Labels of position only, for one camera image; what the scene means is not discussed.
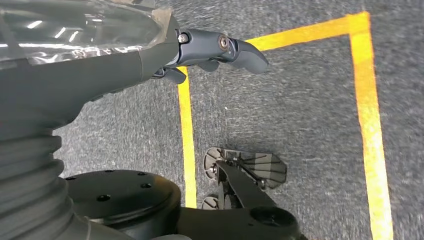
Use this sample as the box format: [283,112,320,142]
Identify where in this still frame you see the yellow floor tape square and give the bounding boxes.
[177,11,395,240]

